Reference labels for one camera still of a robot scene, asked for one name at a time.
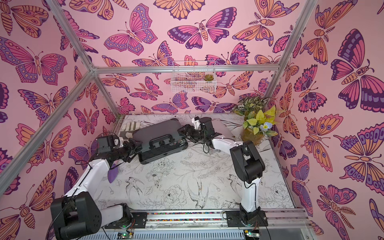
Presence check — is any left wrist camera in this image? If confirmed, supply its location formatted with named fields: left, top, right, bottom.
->
left=97, top=135, right=120, bottom=154

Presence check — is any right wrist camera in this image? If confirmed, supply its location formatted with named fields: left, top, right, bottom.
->
left=192, top=117, right=215, bottom=133

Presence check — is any potted green plant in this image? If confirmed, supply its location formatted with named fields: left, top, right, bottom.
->
left=231, top=96, right=278, bottom=146

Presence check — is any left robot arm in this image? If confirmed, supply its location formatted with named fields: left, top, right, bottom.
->
left=50, top=136, right=142, bottom=240

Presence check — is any pink purple garden trowel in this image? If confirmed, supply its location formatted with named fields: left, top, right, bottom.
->
left=107, top=164, right=119, bottom=183

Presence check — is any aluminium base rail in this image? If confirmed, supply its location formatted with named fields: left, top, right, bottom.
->
left=56, top=209, right=316, bottom=240

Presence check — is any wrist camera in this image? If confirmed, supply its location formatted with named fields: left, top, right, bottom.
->
left=97, top=135, right=120, bottom=154
left=192, top=117, right=215, bottom=133

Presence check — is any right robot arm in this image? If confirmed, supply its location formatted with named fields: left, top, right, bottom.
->
left=178, top=124, right=268, bottom=227

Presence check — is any small succulent in basket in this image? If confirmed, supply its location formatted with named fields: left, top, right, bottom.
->
left=204, top=74, right=215, bottom=82

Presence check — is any white wire basket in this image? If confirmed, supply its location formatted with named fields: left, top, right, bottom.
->
left=170, top=60, right=217, bottom=94

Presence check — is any large black poker case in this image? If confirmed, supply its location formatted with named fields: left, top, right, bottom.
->
left=133, top=118, right=188, bottom=165

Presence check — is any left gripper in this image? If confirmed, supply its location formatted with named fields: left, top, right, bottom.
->
left=112, top=138, right=143, bottom=162

